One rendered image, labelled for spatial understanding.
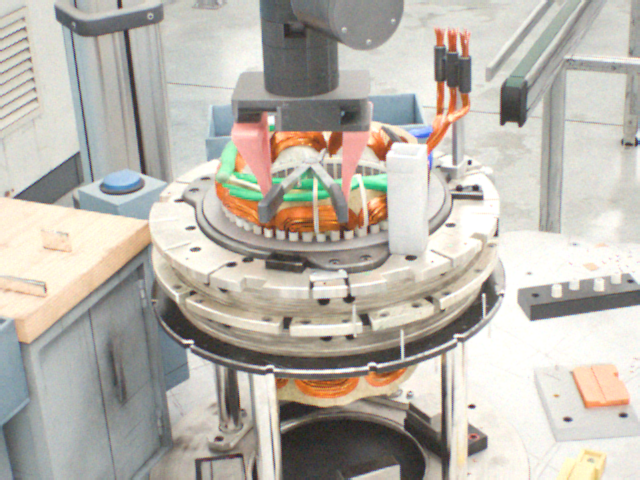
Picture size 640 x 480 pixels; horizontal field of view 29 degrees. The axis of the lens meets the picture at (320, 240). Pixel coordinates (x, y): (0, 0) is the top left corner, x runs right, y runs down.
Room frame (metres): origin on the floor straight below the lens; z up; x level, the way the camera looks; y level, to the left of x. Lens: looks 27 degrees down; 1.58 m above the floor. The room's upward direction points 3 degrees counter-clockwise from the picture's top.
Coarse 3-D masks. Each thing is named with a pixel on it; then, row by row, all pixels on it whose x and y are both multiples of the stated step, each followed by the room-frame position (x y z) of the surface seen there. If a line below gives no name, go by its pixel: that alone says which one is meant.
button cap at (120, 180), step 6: (108, 174) 1.25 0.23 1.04; (114, 174) 1.24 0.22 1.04; (120, 174) 1.24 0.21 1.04; (126, 174) 1.24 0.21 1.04; (132, 174) 1.24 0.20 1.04; (138, 174) 1.24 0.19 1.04; (108, 180) 1.23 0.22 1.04; (114, 180) 1.23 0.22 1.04; (120, 180) 1.23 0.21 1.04; (126, 180) 1.22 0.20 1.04; (132, 180) 1.23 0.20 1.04; (138, 180) 1.23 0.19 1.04; (108, 186) 1.22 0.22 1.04; (114, 186) 1.22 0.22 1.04; (120, 186) 1.22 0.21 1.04; (126, 186) 1.22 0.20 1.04; (132, 186) 1.22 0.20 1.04
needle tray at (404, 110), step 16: (368, 96) 1.39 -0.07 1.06; (384, 96) 1.39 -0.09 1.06; (400, 96) 1.39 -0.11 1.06; (416, 96) 1.38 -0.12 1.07; (208, 112) 1.36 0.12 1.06; (224, 112) 1.38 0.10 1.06; (384, 112) 1.39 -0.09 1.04; (400, 112) 1.39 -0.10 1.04; (416, 112) 1.37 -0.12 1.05; (208, 128) 1.31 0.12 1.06; (224, 128) 1.38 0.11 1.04; (416, 128) 1.28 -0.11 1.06; (208, 144) 1.28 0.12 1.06; (224, 144) 1.28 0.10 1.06; (208, 160) 1.28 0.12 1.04
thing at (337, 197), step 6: (330, 186) 0.89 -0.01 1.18; (336, 186) 0.88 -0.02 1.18; (330, 192) 0.89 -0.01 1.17; (336, 192) 0.87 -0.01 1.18; (342, 192) 0.87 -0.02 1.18; (330, 198) 0.89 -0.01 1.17; (336, 198) 0.86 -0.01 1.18; (342, 198) 0.86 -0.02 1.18; (336, 204) 0.86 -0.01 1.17; (342, 204) 0.85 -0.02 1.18; (336, 210) 0.86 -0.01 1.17; (342, 210) 0.85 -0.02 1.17; (342, 216) 0.85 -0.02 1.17; (348, 216) 0.85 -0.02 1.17; (342, 222) 0.85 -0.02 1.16
